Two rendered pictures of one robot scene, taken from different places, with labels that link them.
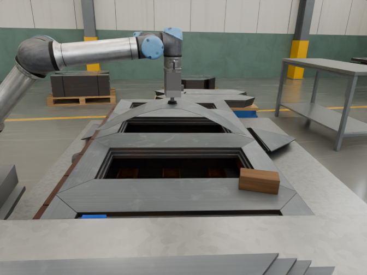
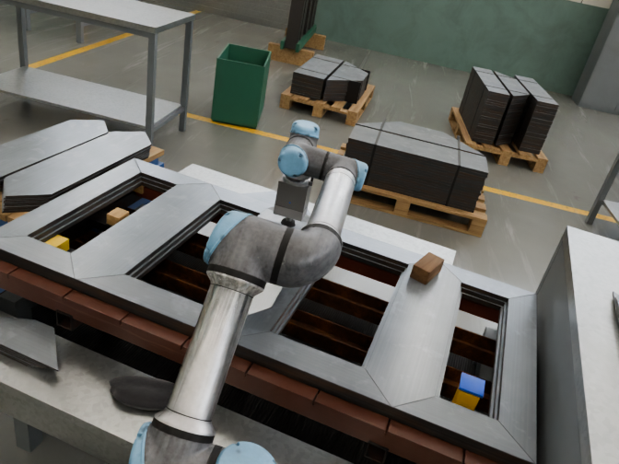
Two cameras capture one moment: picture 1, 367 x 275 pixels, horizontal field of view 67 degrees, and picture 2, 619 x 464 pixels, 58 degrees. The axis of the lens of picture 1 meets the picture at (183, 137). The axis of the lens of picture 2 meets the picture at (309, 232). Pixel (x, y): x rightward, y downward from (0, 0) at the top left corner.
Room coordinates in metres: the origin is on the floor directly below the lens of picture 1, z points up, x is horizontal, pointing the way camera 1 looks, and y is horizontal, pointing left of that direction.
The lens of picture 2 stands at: (0.67, 1.38, 1.83)
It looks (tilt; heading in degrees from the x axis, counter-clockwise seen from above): 30 degrees down; 288
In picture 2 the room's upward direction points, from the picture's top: 12 degrees clockwise
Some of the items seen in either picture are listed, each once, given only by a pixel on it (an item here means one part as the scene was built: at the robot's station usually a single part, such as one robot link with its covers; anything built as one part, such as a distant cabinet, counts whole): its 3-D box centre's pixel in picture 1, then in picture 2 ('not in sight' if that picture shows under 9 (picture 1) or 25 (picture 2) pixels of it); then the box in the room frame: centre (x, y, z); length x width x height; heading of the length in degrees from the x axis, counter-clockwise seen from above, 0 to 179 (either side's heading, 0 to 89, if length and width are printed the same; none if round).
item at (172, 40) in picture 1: (172, 42); (302, 143); (1.16, 0.05, 1.28); 0.09 x 0.08 x 0.11; 103
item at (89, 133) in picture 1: (99, 131); (15, 334); (1.69, 0.55, 0.70); 0.39 x 0.12 x 0.04; 3
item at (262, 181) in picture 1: (258, 180); (426, 268); (0.77, -0.24, 0.89); 0.12 x 0.06 x 0.05; 78
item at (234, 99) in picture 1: (203, 97); (62, 158); (2.20, -0.15, 0.82); 0.80 x 0.40 x 0.06; 93
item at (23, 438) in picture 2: not in sight; (22, 375); (1.85, 0.41, 0.34); 0.06 x 0.06 x 0.68; 3
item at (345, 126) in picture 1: (327, 98); (81, 63); (3.85, -2.03, 0.47); 1.50 x 0.70 x 0.95; 12
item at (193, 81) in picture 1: (191, 87); not in sight; (5.90, -0.16, 0.20); 1.20 x 0.80 x 0.41; 99
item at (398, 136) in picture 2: not in sight; (411, 168); (1.29, -2.73, 0.23); 1.20 x 0.80 x 0.47; 11
